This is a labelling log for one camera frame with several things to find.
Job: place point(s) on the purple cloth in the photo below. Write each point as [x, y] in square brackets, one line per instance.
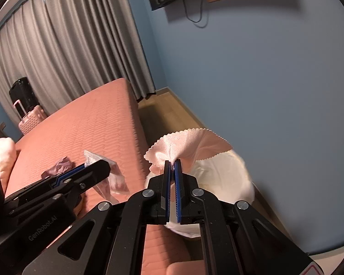
[58, 166]

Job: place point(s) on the pink zigzag-edged cloth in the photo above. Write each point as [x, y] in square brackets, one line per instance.
[183, 146]

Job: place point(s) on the black suitcase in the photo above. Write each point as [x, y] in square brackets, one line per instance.
[23, 91]

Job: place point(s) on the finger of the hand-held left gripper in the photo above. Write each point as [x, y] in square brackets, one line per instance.
[89, 173]
[70, 172]

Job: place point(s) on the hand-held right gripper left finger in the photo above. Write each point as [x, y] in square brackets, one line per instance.
[167, 190]

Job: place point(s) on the clear plastic bag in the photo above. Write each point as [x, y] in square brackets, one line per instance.
[116, 182]

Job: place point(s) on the pink suitcase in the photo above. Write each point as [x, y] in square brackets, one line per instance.
[33, 119]

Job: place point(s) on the grey pleated curtain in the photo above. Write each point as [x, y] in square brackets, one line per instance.
[74, 40]

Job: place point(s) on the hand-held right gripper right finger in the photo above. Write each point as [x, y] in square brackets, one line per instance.
[177, 192]

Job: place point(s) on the pale pink pillow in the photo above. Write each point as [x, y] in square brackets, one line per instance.
[5, 154]

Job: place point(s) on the orange quilted bed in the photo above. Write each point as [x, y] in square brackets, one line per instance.
[97, 120]

